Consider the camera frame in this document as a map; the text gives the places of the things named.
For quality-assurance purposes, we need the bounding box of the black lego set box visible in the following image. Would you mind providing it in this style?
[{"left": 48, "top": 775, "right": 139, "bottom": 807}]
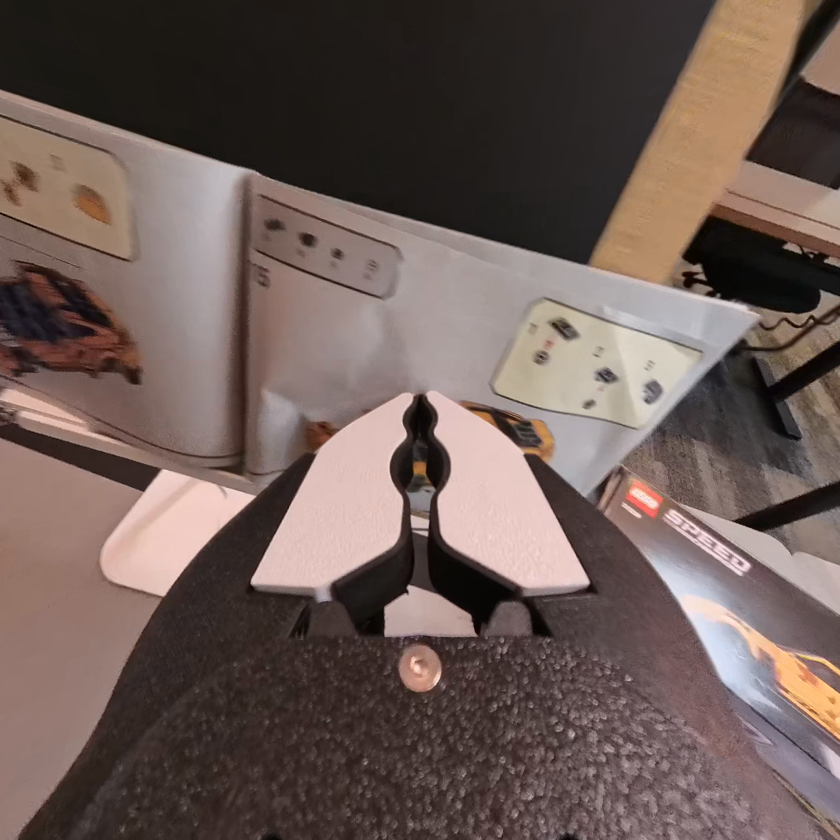
[{"left": 597, "top": 462, "right": 840, "bottom": 815}]

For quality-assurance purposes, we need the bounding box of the wooden desk with black legs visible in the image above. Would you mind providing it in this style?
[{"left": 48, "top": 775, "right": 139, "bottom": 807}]
[{"left": 712, "top": 161, "right": 840, "bottom": 441}]

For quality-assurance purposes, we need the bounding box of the open white instruction booklet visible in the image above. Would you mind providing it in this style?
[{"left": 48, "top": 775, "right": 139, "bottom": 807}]
[{"left": 0, "top": 88, "right": 762, "bottom": 500}]

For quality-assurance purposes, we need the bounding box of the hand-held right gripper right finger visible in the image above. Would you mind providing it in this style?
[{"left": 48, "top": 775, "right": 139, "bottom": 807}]
[{"left": 427, "top": 392, "right": 590, "bottom": 636}]

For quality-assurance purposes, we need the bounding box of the white booklet stand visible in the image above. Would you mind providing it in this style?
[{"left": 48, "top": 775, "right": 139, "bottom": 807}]
[{"left": 100, "top": 469, "right": 263, "bottom": 598}]

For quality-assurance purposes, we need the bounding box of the wooden beam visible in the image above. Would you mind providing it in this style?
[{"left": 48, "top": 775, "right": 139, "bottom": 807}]
[{"left": 587, "top": 0, "right": 824, "bottom": 286}]

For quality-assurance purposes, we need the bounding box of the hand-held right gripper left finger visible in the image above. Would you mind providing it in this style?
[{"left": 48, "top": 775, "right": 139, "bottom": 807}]
[{"left": 251, "top": 394, "right": 421, "bottom": 636}]

